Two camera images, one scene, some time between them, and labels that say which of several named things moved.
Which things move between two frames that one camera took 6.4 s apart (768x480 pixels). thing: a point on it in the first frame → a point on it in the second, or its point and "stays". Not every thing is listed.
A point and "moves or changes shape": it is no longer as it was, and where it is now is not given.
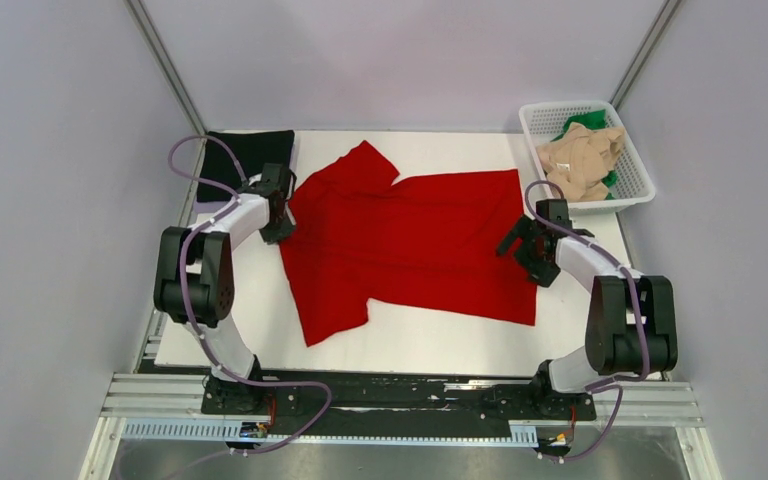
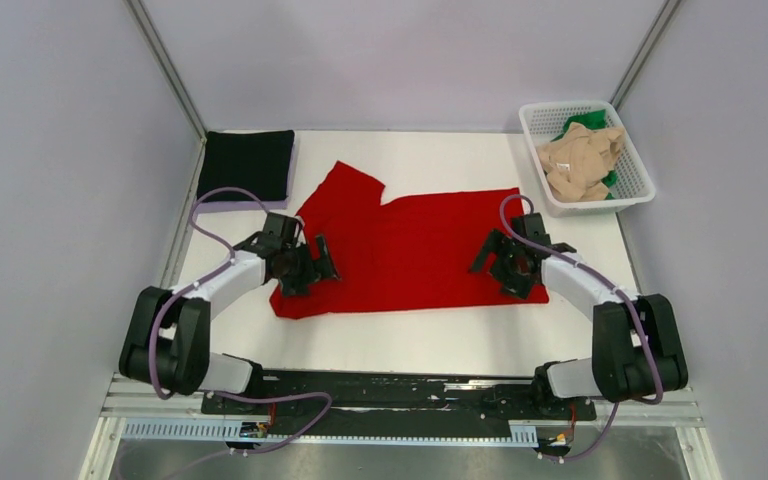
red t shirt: [428, 244] moves or changes shape
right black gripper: [525, 228] → [491, 246]
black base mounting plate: [392, 405] stays
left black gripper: [271, 237] → [315, 271]
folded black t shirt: [252, 151] stays
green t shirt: [592, 121] stays
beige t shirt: [578, 161] stays
